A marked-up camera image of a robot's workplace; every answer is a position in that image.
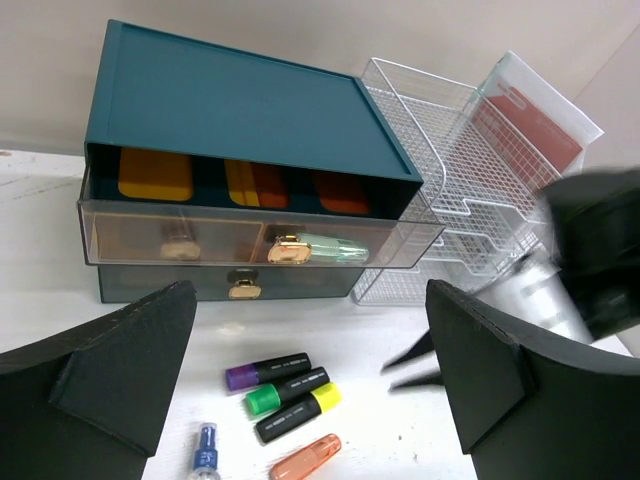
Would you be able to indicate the teal drawer cabinet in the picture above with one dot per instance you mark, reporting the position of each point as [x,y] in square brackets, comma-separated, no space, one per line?
[163,92]

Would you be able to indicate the transparent drawer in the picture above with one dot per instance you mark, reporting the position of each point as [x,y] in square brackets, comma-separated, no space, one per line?
[145,207]

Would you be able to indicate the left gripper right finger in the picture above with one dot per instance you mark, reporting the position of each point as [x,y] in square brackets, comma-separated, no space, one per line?
[528,403]

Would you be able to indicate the green capsule stapler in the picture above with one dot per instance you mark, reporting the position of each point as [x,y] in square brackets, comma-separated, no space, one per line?
[334,250]

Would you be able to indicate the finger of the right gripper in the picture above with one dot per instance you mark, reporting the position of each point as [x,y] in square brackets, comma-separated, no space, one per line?
[433,379]
[422,347]

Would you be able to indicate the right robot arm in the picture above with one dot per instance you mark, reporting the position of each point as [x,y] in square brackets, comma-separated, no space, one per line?
[590,282]

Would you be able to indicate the small clear spray bottle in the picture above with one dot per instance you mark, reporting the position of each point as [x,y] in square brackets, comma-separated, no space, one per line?
[204,463]

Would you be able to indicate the green highlighter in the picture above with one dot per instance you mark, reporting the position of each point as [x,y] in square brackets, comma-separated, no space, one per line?
[274,395]

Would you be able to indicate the purple highlighter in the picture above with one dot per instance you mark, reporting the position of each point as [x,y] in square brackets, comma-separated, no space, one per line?
[244,377]

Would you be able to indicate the white wire stacking tray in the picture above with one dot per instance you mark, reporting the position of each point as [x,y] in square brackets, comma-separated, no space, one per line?
[480,180]

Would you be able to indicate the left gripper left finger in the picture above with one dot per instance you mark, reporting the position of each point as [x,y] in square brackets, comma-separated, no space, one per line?
[91,402]

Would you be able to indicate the yellow highlighter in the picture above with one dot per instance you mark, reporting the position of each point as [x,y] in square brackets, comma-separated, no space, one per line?
[298,412]

